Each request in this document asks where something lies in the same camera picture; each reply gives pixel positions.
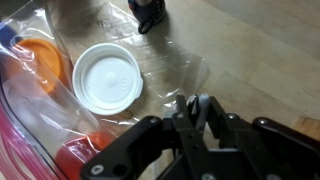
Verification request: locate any clear plastic zip bag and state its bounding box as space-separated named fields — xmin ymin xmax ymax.
xmin=0 ymin=3 xmax=211 ymax=180

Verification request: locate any blue plastic cup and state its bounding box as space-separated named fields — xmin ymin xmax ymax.
xmin=0 ymin=27 xmax=18 ymax=45

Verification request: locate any grey marker pen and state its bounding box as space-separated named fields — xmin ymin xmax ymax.
xmin=186 ymin=93 xmax=211 ymax=132

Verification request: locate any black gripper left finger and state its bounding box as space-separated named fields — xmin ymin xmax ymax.
xmin=79 ymin=94 xmax=205 ymax=180

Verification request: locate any small dark bottle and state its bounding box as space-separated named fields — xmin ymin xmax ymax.
xmin=128 ymin=0 xmax=167 ymax=35

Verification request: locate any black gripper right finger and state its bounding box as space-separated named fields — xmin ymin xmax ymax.
xmin=208 ymin=95 xmax=320 ymax=180

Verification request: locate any pink plastic plate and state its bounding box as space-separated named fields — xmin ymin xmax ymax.
xmin=0 ymin=99 xmax=64 ymax=180

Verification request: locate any red plastic lid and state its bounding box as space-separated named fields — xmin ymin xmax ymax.
xmin=54 ymin=130 xmax=116 ymax=180

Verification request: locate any white plastic lid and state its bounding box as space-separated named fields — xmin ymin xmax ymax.
xmin=72 ymin=43 xmax=144 ymax=116

